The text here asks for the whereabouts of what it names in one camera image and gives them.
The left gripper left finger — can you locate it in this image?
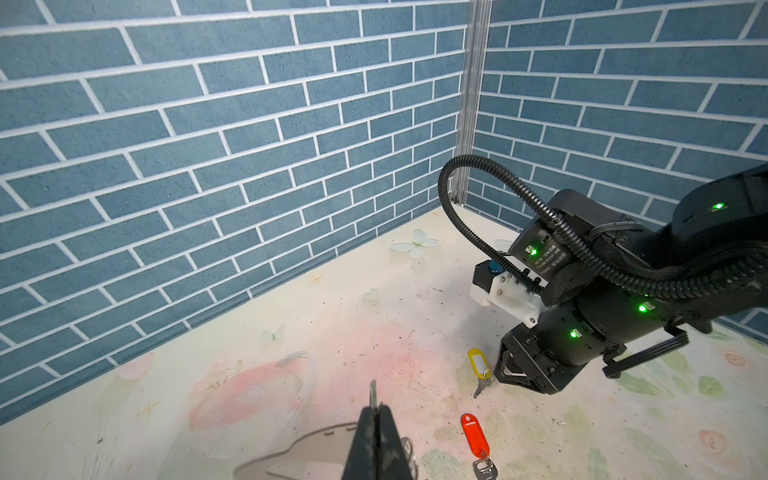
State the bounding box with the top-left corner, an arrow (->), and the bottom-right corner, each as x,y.
341,406 -> 377,480

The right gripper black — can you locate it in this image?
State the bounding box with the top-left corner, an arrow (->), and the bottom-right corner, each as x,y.
494,299 -> 689,395

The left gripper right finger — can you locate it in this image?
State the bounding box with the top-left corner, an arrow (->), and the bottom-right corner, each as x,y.
376,404 -> 413,480

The key with yellow tag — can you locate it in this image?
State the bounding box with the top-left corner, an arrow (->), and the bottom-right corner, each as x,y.
468,348 -> 493,399

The key with red tag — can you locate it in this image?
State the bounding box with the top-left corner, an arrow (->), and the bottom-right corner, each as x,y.
460,413 -> 498,480

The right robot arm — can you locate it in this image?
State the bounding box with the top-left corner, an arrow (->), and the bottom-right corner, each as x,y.
494,167 -> 767,394

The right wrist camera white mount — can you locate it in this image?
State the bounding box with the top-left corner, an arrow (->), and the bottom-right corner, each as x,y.
470,260 -> 545,328

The right corner aluminium post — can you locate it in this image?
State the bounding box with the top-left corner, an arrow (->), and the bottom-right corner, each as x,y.
451,0 -> 494,205

